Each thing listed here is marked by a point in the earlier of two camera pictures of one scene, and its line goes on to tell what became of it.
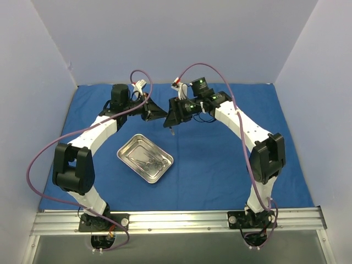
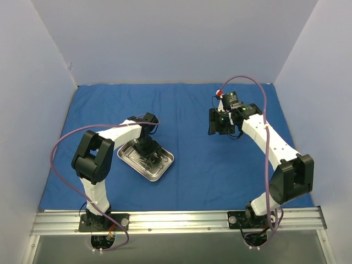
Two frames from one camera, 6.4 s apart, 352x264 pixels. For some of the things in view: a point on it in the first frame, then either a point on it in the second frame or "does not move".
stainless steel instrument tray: [147, 158] does not move
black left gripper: [147, 109] -> [148, 150]
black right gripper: [176, 110] -> [212, 121]
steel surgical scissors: [161, 163] does not move
